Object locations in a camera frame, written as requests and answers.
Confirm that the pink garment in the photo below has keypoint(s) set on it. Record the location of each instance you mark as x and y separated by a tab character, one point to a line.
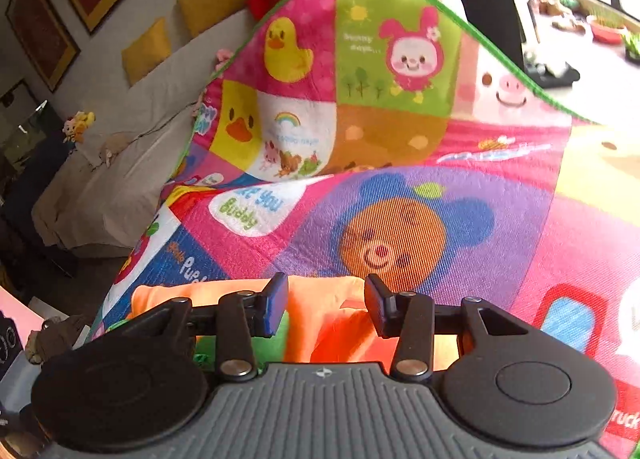
224	59

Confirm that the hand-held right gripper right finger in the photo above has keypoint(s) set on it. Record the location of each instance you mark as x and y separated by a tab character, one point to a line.
376	304

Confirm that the green cloth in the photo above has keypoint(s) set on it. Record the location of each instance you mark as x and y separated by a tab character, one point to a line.
270	346

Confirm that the printed cartoon blanket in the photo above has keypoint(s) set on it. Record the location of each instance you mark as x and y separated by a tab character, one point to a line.
450	199

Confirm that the beige plush toy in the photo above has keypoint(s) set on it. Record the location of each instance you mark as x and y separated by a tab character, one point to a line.
115	146

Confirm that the red basin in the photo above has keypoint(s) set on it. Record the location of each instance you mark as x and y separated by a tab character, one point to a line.
606	30

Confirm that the orange garment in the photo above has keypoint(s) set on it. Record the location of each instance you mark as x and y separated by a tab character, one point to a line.
320	319

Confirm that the pink box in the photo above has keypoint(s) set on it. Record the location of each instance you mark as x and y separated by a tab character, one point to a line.
17	311

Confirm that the dark glass cabinet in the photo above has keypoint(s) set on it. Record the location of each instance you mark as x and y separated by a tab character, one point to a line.
30	134

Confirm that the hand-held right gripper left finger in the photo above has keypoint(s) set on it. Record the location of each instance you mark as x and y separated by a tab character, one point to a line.
272	309

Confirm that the yellow plush toy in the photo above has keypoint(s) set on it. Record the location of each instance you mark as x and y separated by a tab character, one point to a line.
77	126

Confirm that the brown crumpled cloth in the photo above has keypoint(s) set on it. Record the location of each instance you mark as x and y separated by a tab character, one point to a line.
57	339

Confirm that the grey covered sofa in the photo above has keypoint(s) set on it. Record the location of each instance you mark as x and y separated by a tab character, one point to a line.
125	199

